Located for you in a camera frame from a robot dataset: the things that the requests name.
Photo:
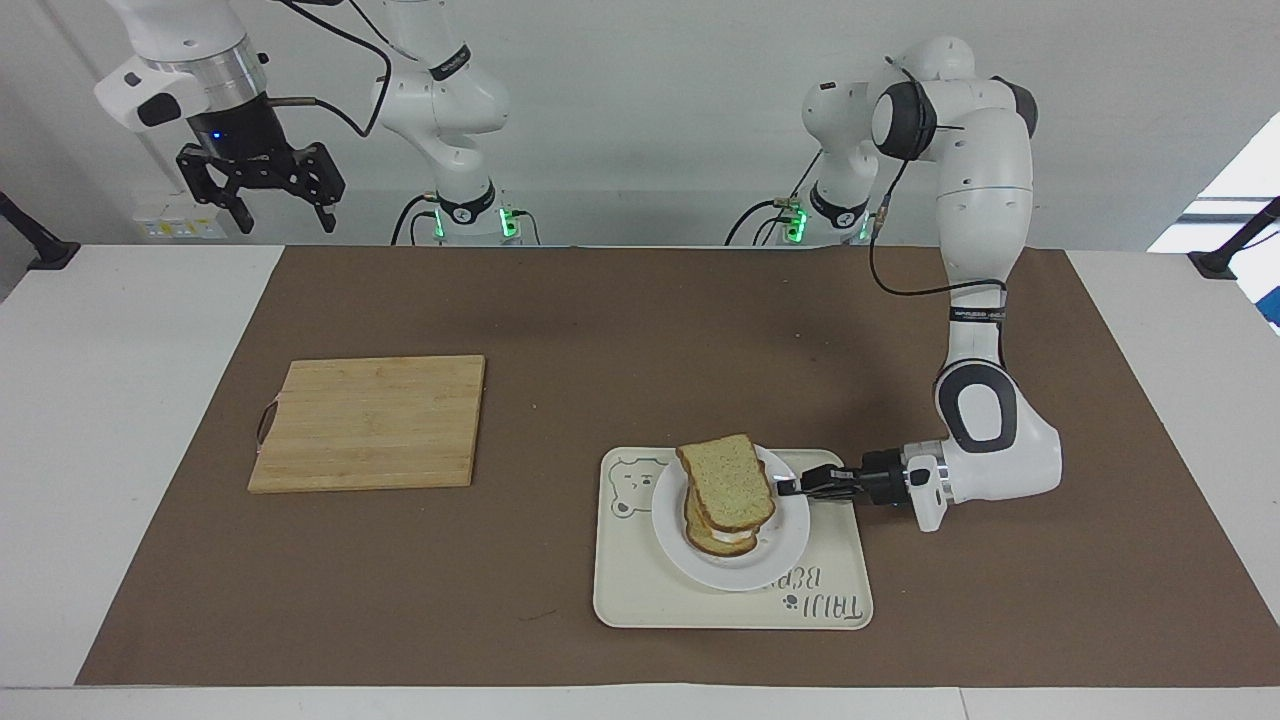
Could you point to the white round plate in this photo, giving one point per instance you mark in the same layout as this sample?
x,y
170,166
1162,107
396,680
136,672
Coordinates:
x,y
785,545

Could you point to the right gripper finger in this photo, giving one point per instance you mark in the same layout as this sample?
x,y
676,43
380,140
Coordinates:
x,y
213,185
322,180

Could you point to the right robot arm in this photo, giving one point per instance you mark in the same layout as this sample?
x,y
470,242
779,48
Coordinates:
x,y
455,95

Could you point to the white sandwich filling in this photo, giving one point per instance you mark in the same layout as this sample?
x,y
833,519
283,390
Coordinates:
x,y
730,539

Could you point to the brown bread slice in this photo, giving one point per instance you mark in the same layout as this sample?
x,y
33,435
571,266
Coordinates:
x,y
722,549
700,522
730,480

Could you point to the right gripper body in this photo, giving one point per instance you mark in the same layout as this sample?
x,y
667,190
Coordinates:
x,y
240,135

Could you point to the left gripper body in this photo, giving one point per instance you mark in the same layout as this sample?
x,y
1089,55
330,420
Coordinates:
x,y
880,478

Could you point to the wooden cutting board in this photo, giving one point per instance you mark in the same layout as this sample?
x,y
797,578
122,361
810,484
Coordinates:
x,y
370,425

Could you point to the black stand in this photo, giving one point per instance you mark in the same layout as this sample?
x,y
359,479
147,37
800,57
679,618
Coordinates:
x,y
1228,250
40,248

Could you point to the white wall socket strip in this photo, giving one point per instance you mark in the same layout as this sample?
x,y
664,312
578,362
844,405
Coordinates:
x,y
178,222

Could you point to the cream tray with bear print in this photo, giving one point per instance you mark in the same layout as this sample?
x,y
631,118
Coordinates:
x,y
630,590

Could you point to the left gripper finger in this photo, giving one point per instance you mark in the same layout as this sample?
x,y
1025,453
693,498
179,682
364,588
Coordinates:
x,y
822,473
830,493

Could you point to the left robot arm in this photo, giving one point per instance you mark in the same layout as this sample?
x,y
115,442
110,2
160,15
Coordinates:
x,y
985,200

